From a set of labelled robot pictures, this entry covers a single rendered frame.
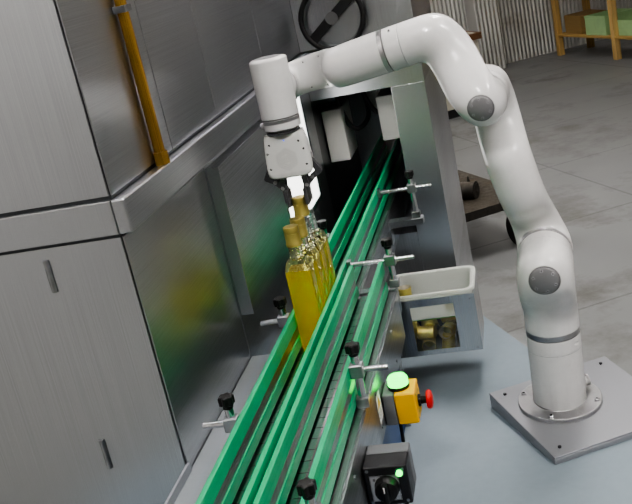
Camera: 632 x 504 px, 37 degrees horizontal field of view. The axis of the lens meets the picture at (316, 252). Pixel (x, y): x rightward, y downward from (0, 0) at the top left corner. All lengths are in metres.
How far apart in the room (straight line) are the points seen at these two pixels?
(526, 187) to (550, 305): 0.26
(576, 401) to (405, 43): 0.89
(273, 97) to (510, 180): 0.53
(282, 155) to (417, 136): 1.08
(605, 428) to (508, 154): 0.64
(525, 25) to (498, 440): 10.38
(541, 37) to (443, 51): 10.54
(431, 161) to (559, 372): 1.14
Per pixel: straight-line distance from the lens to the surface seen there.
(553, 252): 2.05
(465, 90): 1.93
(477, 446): 2.24
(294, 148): 2.10
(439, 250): 3.24
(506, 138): 2.05
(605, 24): 11.38
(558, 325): 2.16
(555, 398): 2.25
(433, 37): 1.98
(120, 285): 1.66
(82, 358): 1.74
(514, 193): 2.05
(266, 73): 2.07
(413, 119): 3.12
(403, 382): 1.99
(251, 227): 2.20
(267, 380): 1.88
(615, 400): 2.32
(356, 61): 2.01
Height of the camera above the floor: 1.89
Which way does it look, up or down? 18 degrees down
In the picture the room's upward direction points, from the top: 12 degrees counter-clockwise
